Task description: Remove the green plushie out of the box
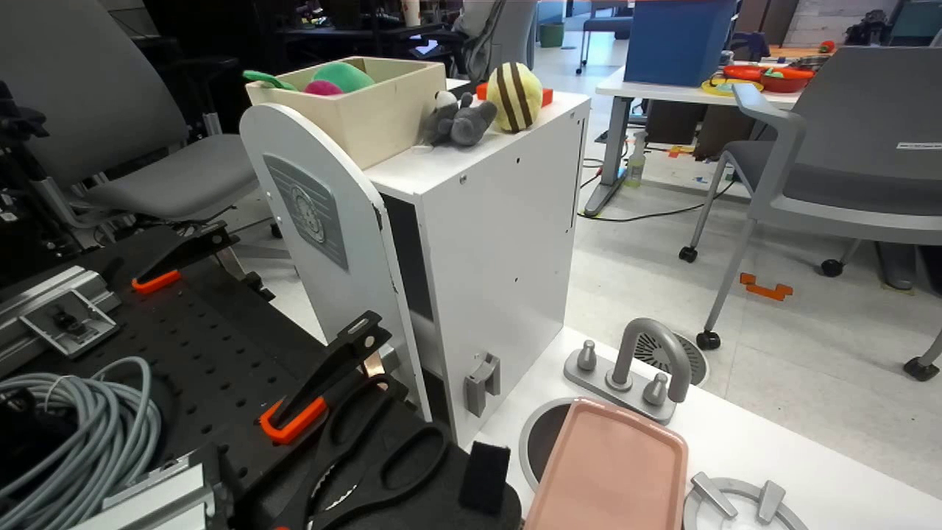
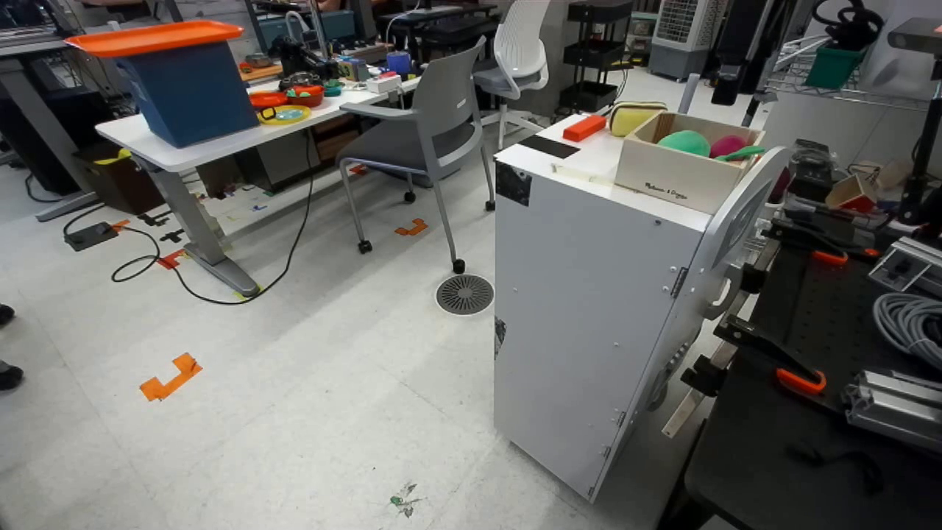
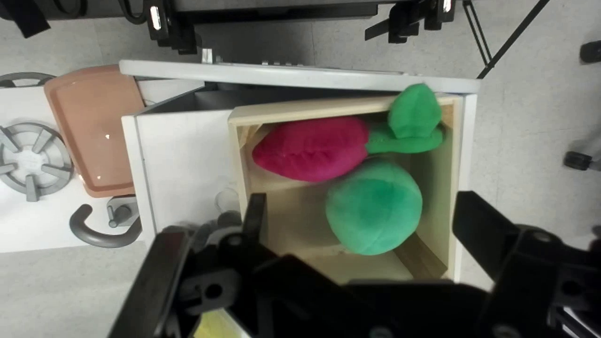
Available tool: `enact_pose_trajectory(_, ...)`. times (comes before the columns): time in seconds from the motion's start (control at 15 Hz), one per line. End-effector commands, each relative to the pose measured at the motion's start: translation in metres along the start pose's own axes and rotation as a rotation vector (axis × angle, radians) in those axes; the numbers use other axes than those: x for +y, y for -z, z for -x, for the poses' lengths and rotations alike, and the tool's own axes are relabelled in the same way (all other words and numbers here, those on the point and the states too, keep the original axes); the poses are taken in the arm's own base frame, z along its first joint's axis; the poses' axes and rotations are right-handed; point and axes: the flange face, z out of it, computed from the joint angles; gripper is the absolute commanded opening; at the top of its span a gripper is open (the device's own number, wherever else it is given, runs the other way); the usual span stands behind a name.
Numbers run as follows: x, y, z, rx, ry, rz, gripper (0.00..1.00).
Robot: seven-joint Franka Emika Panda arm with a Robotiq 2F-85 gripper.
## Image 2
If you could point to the black tripod stand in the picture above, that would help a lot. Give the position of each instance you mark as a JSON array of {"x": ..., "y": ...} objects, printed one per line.
[{"x": 923, "y": 106}]

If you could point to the red rectangular block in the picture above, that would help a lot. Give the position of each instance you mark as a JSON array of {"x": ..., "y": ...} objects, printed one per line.
[{"x": 585, "y": 128}]

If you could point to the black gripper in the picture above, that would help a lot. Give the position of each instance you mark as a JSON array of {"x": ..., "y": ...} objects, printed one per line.
[{"x": 742, "y": 44}]

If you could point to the white office chair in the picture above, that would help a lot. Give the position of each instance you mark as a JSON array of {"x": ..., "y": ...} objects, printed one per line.
[{"x": 518, "y": 54}]

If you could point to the white air cooler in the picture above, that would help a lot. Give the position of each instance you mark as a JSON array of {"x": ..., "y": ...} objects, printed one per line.
[{"x": 680, "y": 34}]

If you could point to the black shoe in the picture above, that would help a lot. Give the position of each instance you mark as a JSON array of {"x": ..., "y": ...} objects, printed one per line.
[
  {"x": 5, "y": 316},
  {"x": 8, "y": 375}
]

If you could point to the yellow brown-striped plush ball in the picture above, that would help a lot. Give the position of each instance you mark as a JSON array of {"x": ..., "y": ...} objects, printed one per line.
[{"x": 635, "y": 119}]

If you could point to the green box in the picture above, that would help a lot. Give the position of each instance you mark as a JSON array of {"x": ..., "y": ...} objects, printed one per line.
[{"x": 833, "y": 66}]

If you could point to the green bowl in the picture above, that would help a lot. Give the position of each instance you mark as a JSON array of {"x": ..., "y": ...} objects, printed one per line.
[{"x": 685, "y": 142}]

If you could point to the grey office chair on castors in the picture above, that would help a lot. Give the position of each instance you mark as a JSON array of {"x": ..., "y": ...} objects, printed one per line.
[{"x": 430, "y": 132}]

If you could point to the light wooden box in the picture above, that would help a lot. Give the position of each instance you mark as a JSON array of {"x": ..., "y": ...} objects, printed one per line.
[{"x": 679, "y": 175}]

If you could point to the white office desk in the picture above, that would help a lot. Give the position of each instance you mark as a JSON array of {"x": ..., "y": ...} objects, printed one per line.
[{"x": 186, "y": 147}]

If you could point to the large orange floor tape mark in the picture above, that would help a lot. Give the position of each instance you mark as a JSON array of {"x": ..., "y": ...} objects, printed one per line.
[{"x": 168, "y": 378}]

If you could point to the white toy cabinet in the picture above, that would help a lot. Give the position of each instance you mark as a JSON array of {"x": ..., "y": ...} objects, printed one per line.
[{"x": 590, "y": 325}]

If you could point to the aluminium extrusion rail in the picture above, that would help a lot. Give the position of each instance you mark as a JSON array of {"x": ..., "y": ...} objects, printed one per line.
[{"x": 900, "y": 407}]

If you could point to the black perforated work table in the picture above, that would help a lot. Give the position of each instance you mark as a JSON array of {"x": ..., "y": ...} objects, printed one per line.
[{"x": 833, "y": 460}]

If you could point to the green curved plush stem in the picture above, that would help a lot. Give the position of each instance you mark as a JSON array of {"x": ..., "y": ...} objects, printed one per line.
[{"x": 748, "y": 154}]

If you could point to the orange toy on desk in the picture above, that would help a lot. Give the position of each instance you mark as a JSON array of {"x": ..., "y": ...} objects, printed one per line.
[{"x": 289, "y": 95}]

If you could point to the black power brick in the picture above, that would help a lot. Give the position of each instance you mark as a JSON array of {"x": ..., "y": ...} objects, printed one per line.
[{"x": 93, "y": 237}]

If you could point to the blue bin orange lid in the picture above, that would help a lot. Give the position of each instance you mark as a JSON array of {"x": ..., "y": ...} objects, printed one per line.
[{"x": 193, "y": 92}]

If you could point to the black shelf cart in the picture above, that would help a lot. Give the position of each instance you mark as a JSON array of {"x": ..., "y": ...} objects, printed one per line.
[{"x": 595, "y": 54}]

